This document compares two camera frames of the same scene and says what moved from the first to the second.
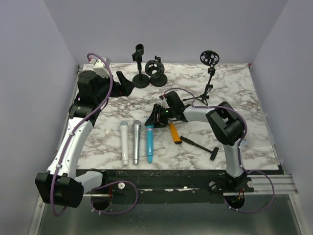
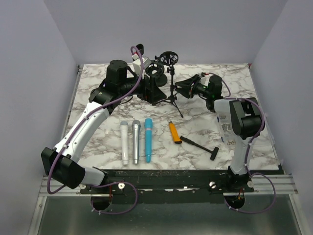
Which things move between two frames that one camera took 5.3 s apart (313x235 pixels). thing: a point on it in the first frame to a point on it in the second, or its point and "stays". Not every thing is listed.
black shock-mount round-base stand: x=155 y=69 stays
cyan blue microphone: x=149 y=129 stays
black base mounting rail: x=159 y=186 stays
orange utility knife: x=175 y=135 stays
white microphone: x=123 y=126 stays
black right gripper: x=159 y=122 to x=186 y=91
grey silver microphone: x=137 y=125 stays
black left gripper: x=123 y=89 to x=150 y=93
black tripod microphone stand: x=210 y=58 to x=170 y=58
